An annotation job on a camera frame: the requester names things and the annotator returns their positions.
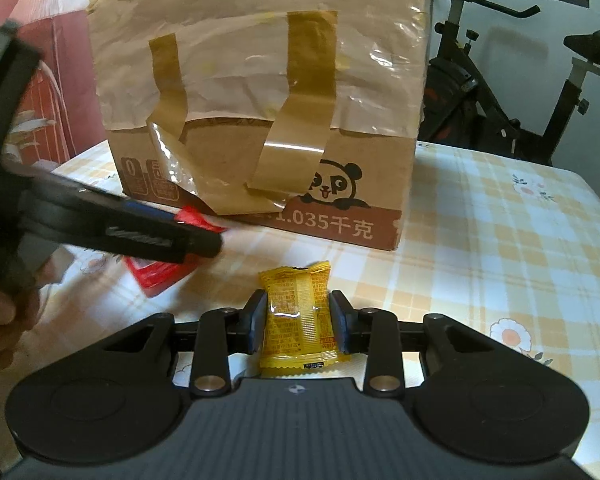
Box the small yellow snack packet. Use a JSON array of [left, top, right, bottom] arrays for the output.
[[259, 261, 349, 375]]

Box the small red snack packet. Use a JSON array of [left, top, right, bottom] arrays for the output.
[[123, 204, 226, 300]]

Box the person's left hand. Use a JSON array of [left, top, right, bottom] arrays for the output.
[[0, 280, 44, 371]]

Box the checkered tablecloth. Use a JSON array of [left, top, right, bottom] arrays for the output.
[[0, 143, 600, 479]]

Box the black exercise bike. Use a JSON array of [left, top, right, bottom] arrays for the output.
[[419, 0, 600, 166]]

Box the brown cardboard box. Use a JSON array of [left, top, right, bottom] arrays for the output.
[[86, 0, 429, 250]]

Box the red wire chair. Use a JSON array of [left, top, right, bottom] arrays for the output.
[[3, 62, 70, 170]]

